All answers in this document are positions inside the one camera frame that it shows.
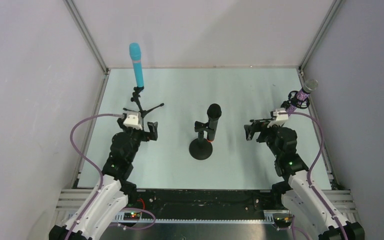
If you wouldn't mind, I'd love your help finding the black shock-mount tripod stand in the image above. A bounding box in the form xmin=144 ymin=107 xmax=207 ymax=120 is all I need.
xmin=249 ymin=90 xmax=311 ymax=123

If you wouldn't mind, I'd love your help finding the small black tripod microphone stand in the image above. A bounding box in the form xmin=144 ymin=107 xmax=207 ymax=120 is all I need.
xmin=130 ymin=86 xmax=165 ymax=119

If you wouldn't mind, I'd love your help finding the black microphone orange tip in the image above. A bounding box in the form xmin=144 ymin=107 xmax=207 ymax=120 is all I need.
xmin=206 ymin=103 xmax=222 ymax=142

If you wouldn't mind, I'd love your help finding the black round-base microphone stand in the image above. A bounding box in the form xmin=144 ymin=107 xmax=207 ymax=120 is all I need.
xmin=188 ymin=121 xmax=213 ymax=161

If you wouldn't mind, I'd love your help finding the purple glitter microphone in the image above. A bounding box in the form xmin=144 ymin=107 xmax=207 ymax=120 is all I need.
xmin=281 ymin=79 xmax=319 ymax=116

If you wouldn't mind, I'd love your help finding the blue microphone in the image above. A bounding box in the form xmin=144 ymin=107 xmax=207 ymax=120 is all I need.
xmin=129 ymin=42 xmax=144 ymax=88

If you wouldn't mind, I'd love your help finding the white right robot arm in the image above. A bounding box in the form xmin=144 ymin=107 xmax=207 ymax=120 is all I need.
xmin=244 ymin=119 xmax=365 ymax=240

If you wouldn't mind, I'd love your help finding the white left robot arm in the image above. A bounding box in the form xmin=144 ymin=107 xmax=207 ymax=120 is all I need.
xmin=48 ymin=113 xmax=158 ymax=240

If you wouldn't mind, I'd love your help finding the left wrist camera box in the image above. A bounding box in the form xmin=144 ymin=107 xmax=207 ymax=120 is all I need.
xmin=122 ymin=110 xmax=144 ymax=130

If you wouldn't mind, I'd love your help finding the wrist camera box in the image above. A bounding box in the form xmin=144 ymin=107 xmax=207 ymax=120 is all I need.
xmin=122 ymin=110 xmax=144 ymax=130
xmin=267 ymin=108 xmax=289 ymax=128

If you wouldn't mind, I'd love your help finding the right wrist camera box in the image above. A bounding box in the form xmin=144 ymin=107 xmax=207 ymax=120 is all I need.
xmin=267 ymin=108 xmax=289 ymax=128

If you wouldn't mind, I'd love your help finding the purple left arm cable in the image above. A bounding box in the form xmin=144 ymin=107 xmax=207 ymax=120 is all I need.
xmin=62 ymin=113 xmax=157 ymax=240

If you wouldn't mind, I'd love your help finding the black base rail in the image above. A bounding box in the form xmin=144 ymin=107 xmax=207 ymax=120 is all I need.
xmin=127 ymin=189 xmax=287 ymax=221

